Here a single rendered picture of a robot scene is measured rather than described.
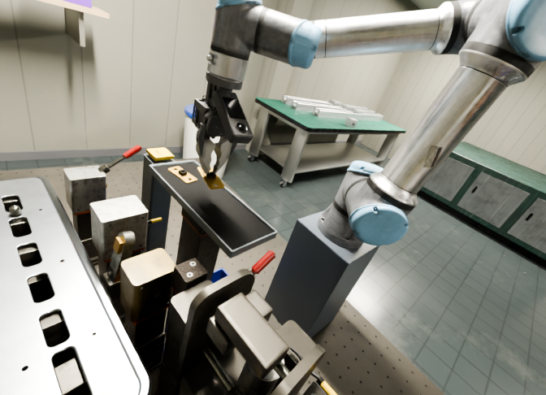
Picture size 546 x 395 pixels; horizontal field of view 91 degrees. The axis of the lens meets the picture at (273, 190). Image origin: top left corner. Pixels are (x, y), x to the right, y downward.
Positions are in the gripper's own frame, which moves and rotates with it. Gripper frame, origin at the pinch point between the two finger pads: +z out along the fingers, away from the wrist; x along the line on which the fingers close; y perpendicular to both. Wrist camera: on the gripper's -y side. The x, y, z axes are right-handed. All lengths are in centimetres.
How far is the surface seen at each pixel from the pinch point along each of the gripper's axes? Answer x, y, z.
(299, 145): -191, 158, 64
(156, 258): 12.9, -7.1, 17.0
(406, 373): -61, -51, 55
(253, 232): -5.9, -13.3, 8.9
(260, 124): -184, 230, 69
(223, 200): -4.5, -0.2, 8.9
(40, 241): 32.5, 13.1, 24.9
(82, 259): 25.2, 4.4, 24.6
